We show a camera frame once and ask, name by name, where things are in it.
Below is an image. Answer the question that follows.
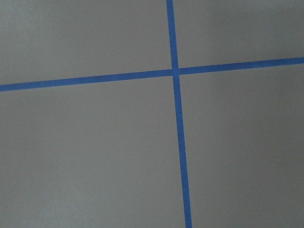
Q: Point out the blue tape strip crosswise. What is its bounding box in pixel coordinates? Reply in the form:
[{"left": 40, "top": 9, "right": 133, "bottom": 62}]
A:
[{"left": 0, "top": 57, "right": 304, "bottom": 92}]

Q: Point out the blue tape strip lengthwise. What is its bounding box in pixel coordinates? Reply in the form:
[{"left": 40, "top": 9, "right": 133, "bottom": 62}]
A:
[{"left": 166, "top": 0, "right": 192, "bottom": 228}]

